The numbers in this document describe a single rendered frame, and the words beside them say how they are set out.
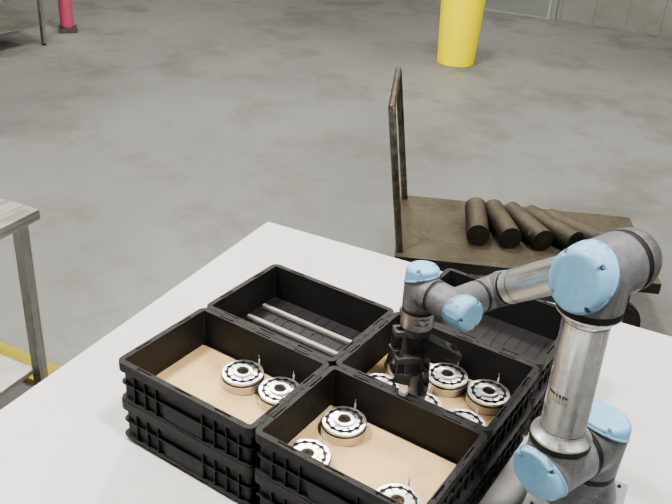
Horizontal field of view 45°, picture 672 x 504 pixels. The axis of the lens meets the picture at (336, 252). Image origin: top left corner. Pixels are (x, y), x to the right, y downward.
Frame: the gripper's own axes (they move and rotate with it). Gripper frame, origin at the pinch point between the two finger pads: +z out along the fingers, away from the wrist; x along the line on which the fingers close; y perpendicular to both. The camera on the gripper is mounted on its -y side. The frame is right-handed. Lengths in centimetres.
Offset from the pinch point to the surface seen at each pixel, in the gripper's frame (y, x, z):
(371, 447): 14.0, 12.6, 2.8
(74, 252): 103, -246, 71
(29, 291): 103, -110, 23
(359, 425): 16.0, 8.5, -0.3
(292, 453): 33.6, 23.4, -6.2
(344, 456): 20.5, 14.6, 3.0
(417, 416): 4.1, 12.5, -4.5
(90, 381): 78, -37, 13
